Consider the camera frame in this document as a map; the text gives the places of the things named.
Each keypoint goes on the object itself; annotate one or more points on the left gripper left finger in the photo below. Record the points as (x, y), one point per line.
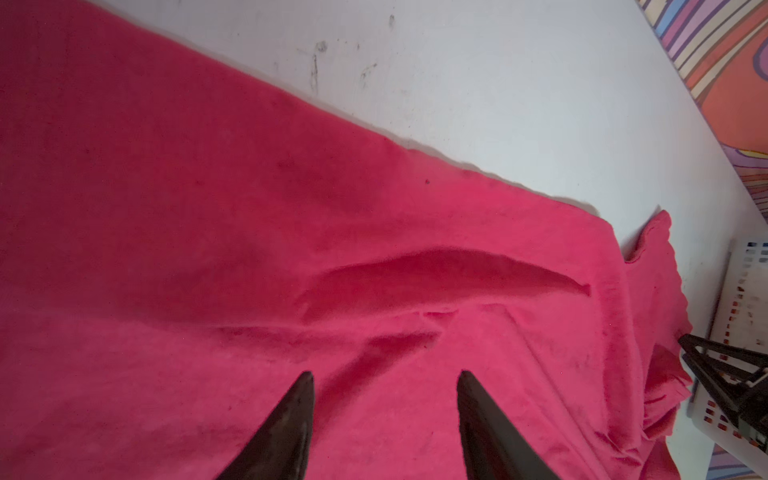
(280, 447)

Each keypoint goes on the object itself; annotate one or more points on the white plastic laundry basket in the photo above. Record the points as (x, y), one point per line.
(740, 321)

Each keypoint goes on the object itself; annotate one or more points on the magenta pink t shirt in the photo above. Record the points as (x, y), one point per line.
(179, 241)

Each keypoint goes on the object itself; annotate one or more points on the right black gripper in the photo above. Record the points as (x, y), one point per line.
(736, 379)

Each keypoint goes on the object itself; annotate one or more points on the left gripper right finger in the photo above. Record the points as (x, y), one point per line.
(493, 449)

